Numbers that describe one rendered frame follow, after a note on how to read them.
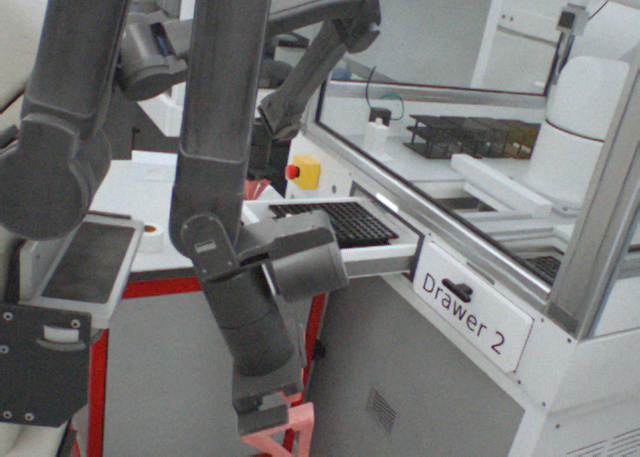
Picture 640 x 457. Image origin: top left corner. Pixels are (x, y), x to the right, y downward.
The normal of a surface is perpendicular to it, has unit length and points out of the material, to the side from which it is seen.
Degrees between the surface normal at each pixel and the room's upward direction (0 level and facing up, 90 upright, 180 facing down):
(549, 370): 90
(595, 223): 90
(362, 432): 90
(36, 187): 90
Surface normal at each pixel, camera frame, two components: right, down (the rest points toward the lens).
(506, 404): -0.87, 0.04
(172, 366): 0.46, 0.43
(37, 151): 0.08, 0.40
